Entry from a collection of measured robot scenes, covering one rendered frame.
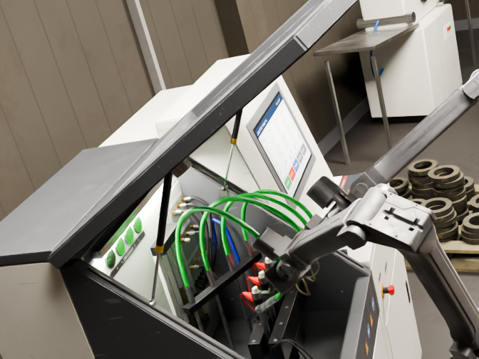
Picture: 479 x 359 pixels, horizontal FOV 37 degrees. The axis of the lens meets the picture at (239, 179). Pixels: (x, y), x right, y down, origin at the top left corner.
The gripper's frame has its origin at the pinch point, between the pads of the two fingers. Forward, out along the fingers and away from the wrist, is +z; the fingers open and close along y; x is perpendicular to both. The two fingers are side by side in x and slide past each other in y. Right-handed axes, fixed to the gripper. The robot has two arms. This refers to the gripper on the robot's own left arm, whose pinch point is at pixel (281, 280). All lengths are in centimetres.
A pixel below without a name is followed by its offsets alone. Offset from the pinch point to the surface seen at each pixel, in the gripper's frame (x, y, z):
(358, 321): 21.1, -15.7, 24.7
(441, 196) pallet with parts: 9, -159, 187
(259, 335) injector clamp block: 5.1, 7.2, 29.9
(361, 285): 14.4, -28.7, 36.6
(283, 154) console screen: -37, -48, 52
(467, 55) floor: -81, -440, 427
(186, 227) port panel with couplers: -36, -1, 42
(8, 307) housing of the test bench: -41, 55, 7
